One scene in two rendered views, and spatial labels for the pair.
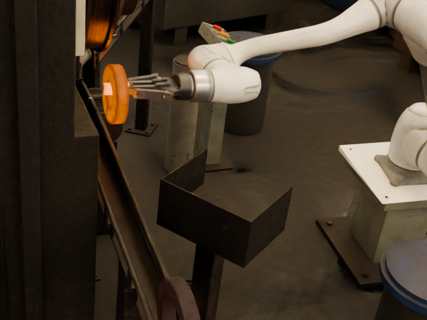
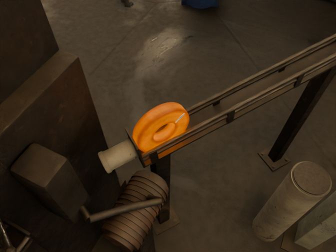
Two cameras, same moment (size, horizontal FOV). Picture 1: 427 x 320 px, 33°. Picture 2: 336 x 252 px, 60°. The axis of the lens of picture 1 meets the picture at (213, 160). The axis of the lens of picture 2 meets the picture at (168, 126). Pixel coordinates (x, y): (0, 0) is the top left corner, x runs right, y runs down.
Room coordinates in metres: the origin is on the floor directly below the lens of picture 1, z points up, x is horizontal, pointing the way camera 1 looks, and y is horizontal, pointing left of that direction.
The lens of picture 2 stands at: (2.09, 0.12, 1.33)
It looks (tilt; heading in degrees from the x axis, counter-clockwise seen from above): 55 degrees down; 51
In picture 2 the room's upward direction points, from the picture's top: straight up
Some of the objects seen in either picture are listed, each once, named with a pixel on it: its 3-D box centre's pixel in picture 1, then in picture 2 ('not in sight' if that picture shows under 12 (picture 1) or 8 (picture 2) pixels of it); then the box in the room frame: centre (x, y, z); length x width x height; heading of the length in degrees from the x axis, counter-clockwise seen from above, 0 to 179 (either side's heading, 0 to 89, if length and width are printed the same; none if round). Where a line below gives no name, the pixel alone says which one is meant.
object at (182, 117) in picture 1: (182, 116); (284, 207); (2.67, 0.15, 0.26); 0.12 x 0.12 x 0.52
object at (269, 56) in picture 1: (243, 84); not in sight; (3.16, -0.10, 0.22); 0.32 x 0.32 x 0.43
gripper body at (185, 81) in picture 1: (172, 86); not in sight; (1.75, 0.13, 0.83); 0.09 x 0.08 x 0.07; 115
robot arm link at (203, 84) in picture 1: (197, 86); not in sight; (1.78, 0.07, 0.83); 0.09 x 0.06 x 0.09; 25
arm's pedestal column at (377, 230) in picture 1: (391, 216); not in sight; (2.27, -0.70, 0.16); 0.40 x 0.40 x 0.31; 20
